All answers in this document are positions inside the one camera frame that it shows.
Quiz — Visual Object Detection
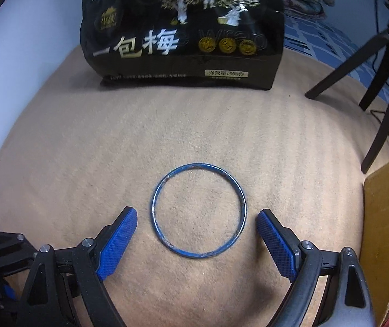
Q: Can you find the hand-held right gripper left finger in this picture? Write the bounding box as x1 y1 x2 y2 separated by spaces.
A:
17 206 138 327

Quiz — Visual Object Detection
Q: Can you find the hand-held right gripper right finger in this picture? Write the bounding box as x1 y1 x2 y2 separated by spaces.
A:
256 209 375 327

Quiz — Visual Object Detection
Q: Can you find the metal bangle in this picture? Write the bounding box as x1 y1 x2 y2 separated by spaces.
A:
151 163 247 259

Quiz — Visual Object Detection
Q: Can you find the cardboard box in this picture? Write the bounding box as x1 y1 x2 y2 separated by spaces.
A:
365 152 389 327

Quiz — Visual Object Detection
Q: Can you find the tan blanket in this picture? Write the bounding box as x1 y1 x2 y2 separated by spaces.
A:
0 44 389 327

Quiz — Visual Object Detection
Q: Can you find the black tripod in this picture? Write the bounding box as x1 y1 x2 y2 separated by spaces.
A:
305 5 389 174

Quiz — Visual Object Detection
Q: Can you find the blue patterned bed sheet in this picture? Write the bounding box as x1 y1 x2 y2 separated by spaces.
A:
281 15 389 126

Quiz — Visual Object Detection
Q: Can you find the black printed snack bag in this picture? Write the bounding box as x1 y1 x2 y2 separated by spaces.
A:
79 0 285 91

